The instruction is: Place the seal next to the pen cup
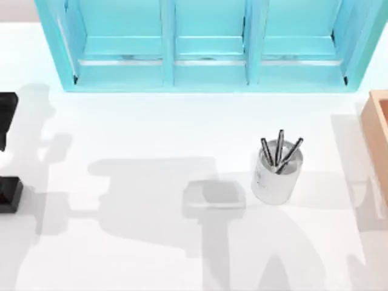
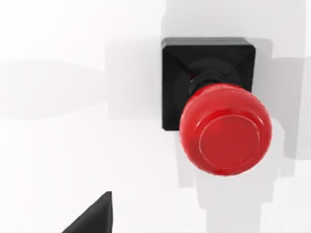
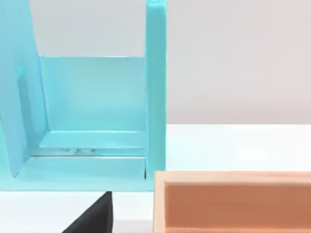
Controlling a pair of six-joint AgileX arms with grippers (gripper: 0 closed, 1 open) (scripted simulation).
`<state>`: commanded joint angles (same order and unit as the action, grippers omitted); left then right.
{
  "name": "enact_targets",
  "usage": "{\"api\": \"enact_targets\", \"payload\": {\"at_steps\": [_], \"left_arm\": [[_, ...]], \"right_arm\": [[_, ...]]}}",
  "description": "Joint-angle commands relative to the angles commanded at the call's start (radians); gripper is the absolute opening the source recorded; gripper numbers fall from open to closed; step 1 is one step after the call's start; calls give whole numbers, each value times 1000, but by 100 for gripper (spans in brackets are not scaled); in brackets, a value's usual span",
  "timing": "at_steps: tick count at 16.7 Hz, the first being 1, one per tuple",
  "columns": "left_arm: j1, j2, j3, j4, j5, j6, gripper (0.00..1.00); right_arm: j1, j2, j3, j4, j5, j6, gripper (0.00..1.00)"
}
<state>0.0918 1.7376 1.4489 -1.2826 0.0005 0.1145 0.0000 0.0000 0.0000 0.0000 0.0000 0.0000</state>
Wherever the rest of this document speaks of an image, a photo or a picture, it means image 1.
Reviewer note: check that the grey square coaster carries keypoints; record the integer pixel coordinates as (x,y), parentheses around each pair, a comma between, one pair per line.
(218,195)

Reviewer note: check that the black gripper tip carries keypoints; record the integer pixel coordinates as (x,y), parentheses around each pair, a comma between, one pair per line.
(7,112)

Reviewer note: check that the white pen cup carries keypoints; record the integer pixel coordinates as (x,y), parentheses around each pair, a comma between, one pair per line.
(269,188)

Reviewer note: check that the salmon-coloured shallow box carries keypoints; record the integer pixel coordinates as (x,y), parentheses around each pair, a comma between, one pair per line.
(371,121)

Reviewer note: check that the black and silver pen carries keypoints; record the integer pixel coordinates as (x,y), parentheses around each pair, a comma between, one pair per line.
(280,145)
(266,150)
(292,151)

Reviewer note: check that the black square block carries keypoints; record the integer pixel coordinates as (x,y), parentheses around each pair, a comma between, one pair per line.
(10,197)

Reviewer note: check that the light blue rack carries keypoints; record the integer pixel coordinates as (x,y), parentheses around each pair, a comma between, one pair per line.
(209,75)

